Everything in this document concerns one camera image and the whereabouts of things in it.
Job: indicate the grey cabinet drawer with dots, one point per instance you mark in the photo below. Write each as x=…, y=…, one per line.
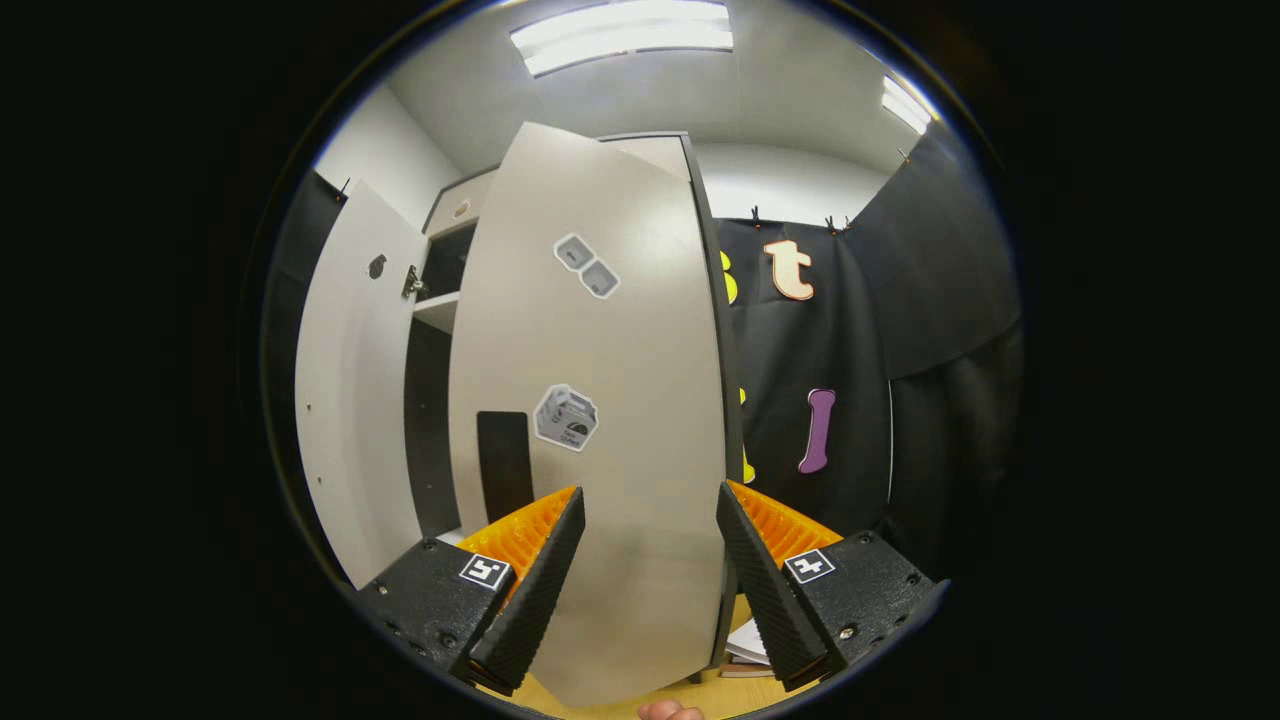
x=465, y=205

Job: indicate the long ceiling light panel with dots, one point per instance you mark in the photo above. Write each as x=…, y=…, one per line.
x=620, y=35

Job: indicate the grey cabinet door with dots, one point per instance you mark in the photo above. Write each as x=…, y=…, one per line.
x=350, y=400
x=620, y=350

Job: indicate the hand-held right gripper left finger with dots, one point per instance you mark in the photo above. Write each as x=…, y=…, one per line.
x=535, y=585

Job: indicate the small ceiling light panel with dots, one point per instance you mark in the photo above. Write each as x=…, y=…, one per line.
x=905, y=105

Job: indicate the grey cabinet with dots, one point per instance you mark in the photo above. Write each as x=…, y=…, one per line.
x=430, y=430

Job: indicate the white portrait book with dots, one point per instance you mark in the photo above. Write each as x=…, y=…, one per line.
x=748, y=645

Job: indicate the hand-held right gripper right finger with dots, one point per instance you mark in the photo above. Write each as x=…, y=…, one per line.
x=765, y=590

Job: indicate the black backdrop cloth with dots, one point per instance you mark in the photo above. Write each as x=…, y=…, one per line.
x=930, y=350

